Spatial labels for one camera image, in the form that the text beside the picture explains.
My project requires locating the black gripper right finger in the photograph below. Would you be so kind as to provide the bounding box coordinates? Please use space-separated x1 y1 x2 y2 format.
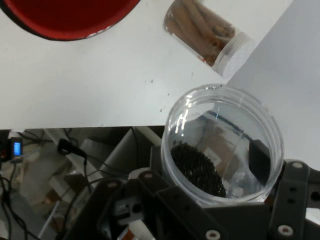
248 139 320 240

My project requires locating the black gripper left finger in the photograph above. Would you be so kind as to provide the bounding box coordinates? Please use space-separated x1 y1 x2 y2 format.
62 144 231 240

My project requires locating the black seeds pile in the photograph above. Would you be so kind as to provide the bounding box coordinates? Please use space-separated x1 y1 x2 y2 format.
170 142 227 199

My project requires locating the tall clear plastic jar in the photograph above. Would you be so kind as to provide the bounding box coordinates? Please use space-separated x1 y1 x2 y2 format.
161 83 286 207

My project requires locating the black power plug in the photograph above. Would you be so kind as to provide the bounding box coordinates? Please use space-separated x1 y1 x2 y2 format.
57 139 87 158

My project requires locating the black box blue display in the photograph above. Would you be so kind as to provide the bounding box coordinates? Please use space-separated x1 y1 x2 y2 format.
9 136 24 164

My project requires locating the cinnamon stick jar white lid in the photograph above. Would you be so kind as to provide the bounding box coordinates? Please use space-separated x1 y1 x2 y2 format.
163 0 257 79

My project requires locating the red bowl black rim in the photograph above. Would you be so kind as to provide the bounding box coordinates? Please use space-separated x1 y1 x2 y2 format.
0 0 141 42

